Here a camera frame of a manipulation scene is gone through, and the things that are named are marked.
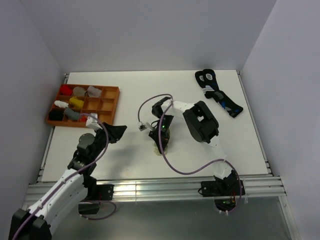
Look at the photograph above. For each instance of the orange compartment tray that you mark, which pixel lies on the orange compartment tray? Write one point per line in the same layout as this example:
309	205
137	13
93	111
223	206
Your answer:
105	106

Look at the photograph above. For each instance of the yellow rolled sock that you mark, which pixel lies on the yellow rolled sock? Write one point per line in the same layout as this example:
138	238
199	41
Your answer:
76	102

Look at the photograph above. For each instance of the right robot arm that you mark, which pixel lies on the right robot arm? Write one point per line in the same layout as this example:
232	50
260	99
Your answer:
204	128

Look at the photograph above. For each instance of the mauve sock with red stripe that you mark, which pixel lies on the mauve sock with red stripe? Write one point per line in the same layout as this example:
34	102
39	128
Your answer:
94	92

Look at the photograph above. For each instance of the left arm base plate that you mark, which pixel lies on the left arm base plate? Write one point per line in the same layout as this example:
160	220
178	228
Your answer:
102	192

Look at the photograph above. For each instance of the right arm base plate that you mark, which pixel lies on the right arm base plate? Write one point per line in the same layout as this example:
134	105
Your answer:
214	188

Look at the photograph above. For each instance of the black patterned sock back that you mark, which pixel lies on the black patterned sock back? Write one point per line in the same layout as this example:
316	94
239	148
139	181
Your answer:
200	79

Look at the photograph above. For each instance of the white rolled sock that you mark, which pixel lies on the white rolled sock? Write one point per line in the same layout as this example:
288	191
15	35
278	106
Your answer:
61	104

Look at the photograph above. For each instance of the black patterned sock front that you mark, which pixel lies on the black patterned sock front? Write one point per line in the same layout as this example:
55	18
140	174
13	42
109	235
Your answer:
212	91

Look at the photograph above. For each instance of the red rolled sock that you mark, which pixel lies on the red rolled sock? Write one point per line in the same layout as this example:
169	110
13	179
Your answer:
65	90

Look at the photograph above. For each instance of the cream ankle sock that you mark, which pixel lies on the cream ankle sock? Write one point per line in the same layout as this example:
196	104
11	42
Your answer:
156	151

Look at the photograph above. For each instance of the black rolled sock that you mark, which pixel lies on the black rolled sock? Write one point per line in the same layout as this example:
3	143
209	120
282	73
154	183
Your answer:
56	115

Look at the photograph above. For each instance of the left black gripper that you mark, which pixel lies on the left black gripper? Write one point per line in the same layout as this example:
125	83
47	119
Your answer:
115	132

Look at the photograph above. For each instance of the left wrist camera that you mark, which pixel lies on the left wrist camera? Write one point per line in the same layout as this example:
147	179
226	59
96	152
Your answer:
91	121

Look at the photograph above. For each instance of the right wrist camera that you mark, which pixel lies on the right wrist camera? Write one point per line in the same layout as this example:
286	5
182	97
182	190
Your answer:
145	126

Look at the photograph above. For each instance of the taupe rolled sock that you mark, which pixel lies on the taupe rolled sock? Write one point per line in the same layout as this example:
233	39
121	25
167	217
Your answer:
79	92

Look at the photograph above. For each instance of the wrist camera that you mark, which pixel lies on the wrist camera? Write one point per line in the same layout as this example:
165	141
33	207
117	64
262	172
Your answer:
91	121
145	126

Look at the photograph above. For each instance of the grey rolled sock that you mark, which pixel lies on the grey rolled sock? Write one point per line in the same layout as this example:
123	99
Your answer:
71	114

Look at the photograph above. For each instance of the black patterned sock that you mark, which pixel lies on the black patterned sock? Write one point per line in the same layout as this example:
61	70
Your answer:
200	79
212	91

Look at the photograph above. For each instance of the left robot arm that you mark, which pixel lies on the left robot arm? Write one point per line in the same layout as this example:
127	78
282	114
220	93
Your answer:
40	220

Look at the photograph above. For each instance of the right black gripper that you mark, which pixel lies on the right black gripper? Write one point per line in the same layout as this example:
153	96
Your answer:
153	134

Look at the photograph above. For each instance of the aluminium front rail frame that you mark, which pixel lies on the aluminium front rail frame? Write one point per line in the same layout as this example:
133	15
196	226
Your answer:
186	188

